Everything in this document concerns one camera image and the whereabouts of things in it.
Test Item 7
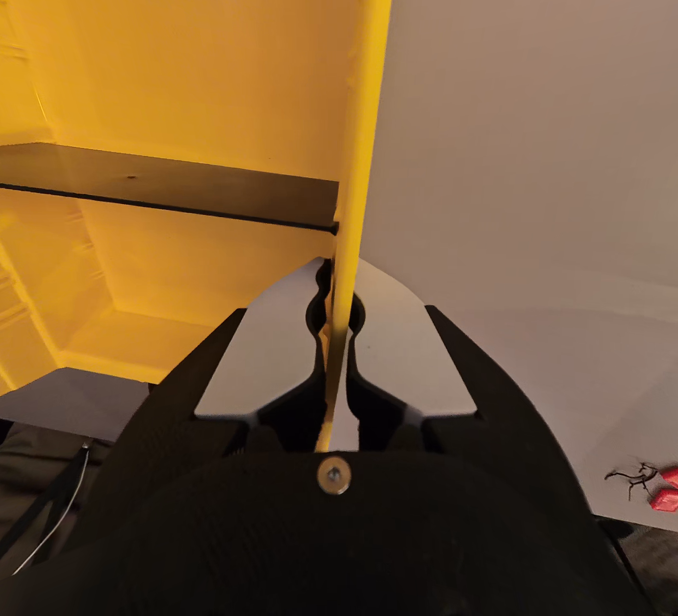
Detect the black bin divider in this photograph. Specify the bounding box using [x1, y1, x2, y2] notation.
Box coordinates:
[0, 142, 340, 232]

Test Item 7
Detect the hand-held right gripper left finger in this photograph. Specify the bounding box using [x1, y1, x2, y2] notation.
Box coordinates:
[194, 257, 333, 451]

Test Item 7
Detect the yellow plastic bin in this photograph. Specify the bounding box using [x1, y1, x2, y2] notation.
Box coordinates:
[0, 0, 400, 454]

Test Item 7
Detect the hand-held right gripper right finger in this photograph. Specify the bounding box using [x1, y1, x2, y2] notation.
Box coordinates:
[345, 258, 478, 451]

